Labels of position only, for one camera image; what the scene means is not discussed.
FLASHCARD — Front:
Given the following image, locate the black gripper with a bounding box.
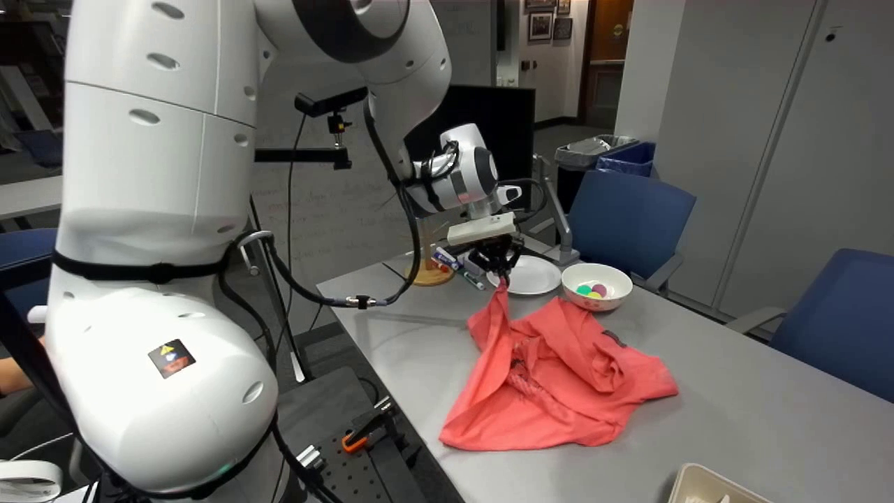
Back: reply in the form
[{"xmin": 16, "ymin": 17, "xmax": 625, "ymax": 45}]
[{"xmin": 463, "ymin": 235, "xmax": 521, "ymax": 292}]

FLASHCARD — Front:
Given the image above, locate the peach printed sweatshirt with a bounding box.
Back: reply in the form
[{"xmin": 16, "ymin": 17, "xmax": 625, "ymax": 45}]
[{"xmin": 440, "ymin": 284, "xmax": 683, "ymax": 456}]

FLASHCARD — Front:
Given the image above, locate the white plate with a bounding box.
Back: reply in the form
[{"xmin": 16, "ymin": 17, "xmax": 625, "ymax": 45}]
[{"xmin": 484, "ymin": 255, "xmax": 565, "ymax": 298}]

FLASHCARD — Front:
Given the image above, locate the wooden mug tree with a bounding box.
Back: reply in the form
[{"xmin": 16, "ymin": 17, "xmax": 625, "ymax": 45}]
[{"xmin": 406, "ymin": 248, "xmax": 459, "ymax": 291}]

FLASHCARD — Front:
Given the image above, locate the white bowl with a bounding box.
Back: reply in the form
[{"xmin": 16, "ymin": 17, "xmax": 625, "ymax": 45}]
[{"xmin": 558, "ymin": 260, "xmax": 638, "ymax": 315}]

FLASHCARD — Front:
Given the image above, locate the grey trash bin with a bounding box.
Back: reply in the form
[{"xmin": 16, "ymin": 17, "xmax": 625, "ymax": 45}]
[{"xmin": 553, "ymin": 133, "xmax": 620, "ymax": 214}]

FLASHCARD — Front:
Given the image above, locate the blue office chair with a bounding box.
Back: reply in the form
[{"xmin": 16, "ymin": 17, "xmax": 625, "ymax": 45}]
[
  {"xmin": 0, "ymin": 225, "xmax": 64, "ymax": 318},
  {"xmin": 726, "ymin": 245, "xmax": 894, "ymax": 406},
  {"xmin": 568, "ymin": 165, "xmax": 699, "ymax": 292}
]

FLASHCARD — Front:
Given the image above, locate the blue recycling bin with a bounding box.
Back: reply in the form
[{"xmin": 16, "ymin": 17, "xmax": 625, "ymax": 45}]
[{"xmin": 596, "ymin": 137, "xmax": 659, "ymax": 179}]

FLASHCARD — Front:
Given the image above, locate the silver metal knob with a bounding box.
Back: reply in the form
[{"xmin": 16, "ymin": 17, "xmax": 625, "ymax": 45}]
[{"xmin": 293, "ymin": 445, "xmax": 329, "ymax": 478}]

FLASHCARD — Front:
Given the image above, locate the brown wooden door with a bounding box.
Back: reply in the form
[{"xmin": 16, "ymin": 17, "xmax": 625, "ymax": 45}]
[{"xmin": 585, "ymin": 0, "xmax": 638, "ymax": 133}]

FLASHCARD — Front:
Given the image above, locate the beige plastic tray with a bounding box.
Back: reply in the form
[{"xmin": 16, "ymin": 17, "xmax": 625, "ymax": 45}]
[{"xmin": 664, "ymin": 457, "xmax": 776, "ymax": 503}]

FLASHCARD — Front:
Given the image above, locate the grey metal cabinet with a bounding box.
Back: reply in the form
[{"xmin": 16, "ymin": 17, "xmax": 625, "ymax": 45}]
[{"xmin": 652, "ymin": 0, "xmax": 894, "ymax": 325}]

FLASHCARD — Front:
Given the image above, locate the white curved plastic part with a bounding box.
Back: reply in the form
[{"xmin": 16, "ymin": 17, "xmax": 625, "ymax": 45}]
[{"xmin": 0, "ymin": 457, "xmax": 68, "ymax": 503}]

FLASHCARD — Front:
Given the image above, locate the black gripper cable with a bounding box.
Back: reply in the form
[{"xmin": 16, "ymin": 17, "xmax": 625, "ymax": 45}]
[{"xmin": 248, "ymin": 101, "xmax": 428, "ymax": 312}]

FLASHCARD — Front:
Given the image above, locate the orange handled clamp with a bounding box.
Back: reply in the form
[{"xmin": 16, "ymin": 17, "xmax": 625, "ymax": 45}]
[{"xmin": 336, "ymin": 400, "xmax": 402, "ymax": 457}]

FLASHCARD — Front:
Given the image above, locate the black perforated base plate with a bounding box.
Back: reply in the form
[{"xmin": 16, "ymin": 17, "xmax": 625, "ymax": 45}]
[{"xmin": 269, "ymin": 362, "xmax": 431, "ymax": 503}]

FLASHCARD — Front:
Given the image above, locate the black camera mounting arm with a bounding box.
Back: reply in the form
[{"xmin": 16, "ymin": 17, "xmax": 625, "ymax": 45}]
[{"xmin": 248, "ymin": 108, "xmax": 357, "ymax": 172}]

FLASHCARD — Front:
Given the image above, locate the black camera on mount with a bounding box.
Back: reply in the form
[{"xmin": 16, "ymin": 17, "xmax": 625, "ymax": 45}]
[{"xmin": 293, "ymin": 84, "xmax": 373, "ymax": 121}]

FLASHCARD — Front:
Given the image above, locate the framed wall picture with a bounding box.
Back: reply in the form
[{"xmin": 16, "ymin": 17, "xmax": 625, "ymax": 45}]
[{"xmin": 525, "ymin": 7, "xmax": 558, "ymax": 45}]

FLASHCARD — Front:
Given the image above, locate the black base cable bundle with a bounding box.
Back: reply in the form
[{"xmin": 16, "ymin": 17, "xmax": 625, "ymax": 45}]
[{"xmin": 217, "ymin": 220, "xmax": 329, "ymax": 503}]

